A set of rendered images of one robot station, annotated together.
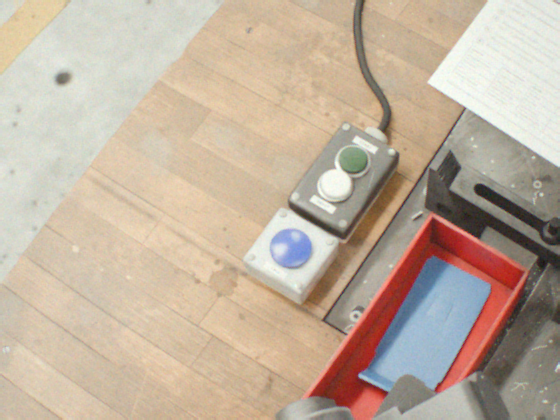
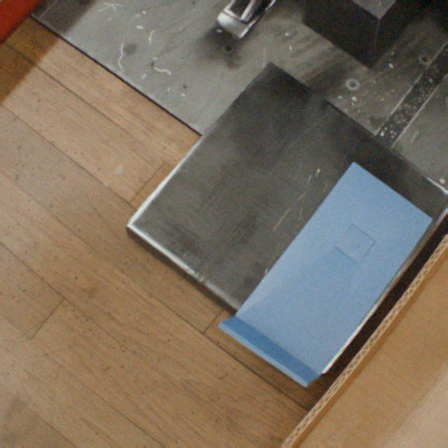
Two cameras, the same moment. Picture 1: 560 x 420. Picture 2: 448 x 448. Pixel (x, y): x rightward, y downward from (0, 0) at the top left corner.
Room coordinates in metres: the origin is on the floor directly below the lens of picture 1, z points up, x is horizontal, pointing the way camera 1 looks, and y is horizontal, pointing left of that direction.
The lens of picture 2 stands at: (-0.15, -0.30, 1.75)
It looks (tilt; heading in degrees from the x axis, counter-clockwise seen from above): 70 degrees down; 358
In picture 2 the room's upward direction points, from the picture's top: 1 degrees counter-clockwise
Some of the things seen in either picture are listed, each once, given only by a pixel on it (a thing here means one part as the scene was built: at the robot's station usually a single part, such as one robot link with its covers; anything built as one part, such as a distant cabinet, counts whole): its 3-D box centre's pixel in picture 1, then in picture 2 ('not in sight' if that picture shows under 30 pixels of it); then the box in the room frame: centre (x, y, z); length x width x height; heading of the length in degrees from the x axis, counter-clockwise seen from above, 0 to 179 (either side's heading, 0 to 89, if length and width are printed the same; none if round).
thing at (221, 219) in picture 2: not in sight; (297, 216); (0.16, -0.35, 0.91); 0.17 x 0.16 x 0.02; 49
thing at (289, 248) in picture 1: (290, 250); not in sight; (0.51, -0.01, 0.93); 0.04 x 0.04 x 0.02
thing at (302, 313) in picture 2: not in sight; (332, 271); (0.11, -0.37, 0.93); 0.15 x 0.07 x 0.03; 141
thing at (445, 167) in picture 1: (460, 192); not in sight; (0.54, -0.19, 0.95); 0.06 x 0.03 x 0.09; 49
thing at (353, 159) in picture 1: (353, 163); not in sight; (0.59, -0.09, 0.93); 0.03 x 0.03 x 0.02
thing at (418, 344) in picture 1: (427, 330); not in sight; (0.41, -0.13, 0.92); 0.15 x 0.07 x 0.03; 143
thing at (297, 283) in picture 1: (292, 261); not in sight; (0.51, -0.01, 0.90); 0.07 x 0.07 x 0.06; 49
